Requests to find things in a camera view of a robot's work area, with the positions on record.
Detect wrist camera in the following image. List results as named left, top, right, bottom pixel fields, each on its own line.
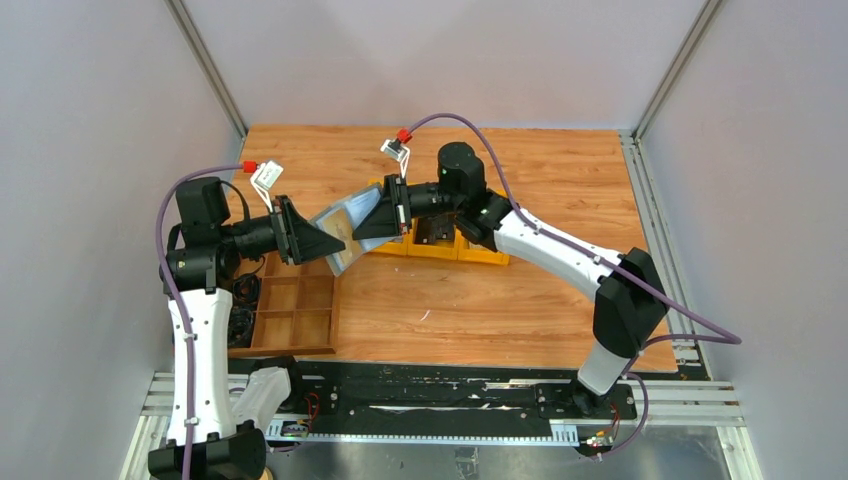
left=249, top=160, right=285, bottom=213
left=380, top=139, right=411, bottom=179

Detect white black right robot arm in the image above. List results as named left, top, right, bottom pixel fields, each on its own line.
left=353, top=139, right=669, bottom=418

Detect yellow bin with silver cards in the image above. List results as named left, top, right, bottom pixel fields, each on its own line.
left=368, top=179, right=411, bottom=258

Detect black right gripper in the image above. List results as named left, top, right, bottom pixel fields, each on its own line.
left=353, top=176, right=463, bottom=242

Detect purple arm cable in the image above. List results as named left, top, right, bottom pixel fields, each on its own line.
left=396, top=112, right=743, bottom=458
left=154, top=160, right=260, bottom=480

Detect wooden compartment tray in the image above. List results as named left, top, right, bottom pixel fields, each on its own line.
left=228, top=253, right=340, bottom=358

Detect dark rolled belts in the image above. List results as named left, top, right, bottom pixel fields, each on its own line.
left=227, top=272, right=261, bottom=349

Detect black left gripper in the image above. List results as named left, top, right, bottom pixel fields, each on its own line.
left=222, top=195, right=346, bottom=265

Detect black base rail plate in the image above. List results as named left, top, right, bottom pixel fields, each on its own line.
left=218, top=359, right=639, bottom=440

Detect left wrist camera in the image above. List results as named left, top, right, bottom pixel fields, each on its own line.
left=249, top=160, right=285, bottom=213

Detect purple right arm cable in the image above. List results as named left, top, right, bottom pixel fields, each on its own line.
left=396, top=112, right=743, bottom=458

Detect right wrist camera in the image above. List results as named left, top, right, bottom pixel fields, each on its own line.
left=380, top=139, right=411, bottom=179

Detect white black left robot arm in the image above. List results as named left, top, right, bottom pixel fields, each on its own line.
left=147, top=176, right=345, bottom=479

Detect black VIP card stack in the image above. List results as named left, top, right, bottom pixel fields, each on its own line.
left=414, top=216, right=455, bottom=245

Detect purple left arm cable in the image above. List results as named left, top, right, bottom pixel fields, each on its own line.
left=154, top=160, right=260, bottom=480

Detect yellow bin with black cards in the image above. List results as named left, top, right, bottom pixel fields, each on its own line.
left=407, top=214, right=459, bottom=261

